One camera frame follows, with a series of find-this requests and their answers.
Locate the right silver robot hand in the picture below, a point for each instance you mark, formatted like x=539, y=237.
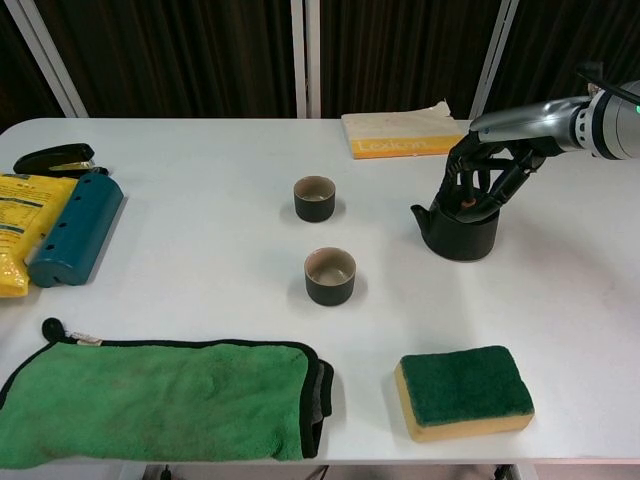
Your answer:
x=530, y=122

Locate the black teapot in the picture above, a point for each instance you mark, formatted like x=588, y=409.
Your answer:
x=465, y=240

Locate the dark ceramic cup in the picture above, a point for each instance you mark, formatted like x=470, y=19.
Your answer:
x=330, y=292
x=314, y=210

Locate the yellow and white book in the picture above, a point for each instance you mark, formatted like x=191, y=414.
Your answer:
x=390, y=130

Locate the green and yellow sponge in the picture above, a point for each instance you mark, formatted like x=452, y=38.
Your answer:
x=460, y=385

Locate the teal cylindrical holder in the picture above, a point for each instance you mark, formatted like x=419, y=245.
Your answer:
x=80, y=230

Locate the green microfibre towel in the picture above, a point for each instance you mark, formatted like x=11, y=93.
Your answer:
x=150, y=400

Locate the black stapler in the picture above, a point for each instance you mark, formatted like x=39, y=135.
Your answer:
x=50, y=157

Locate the yellow snack bag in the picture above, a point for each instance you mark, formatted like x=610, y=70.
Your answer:
x=25, y=220

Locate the white partition frame post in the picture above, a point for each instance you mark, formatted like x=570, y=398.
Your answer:
x=298, y=60
x=47, y=65
x=492, y=60

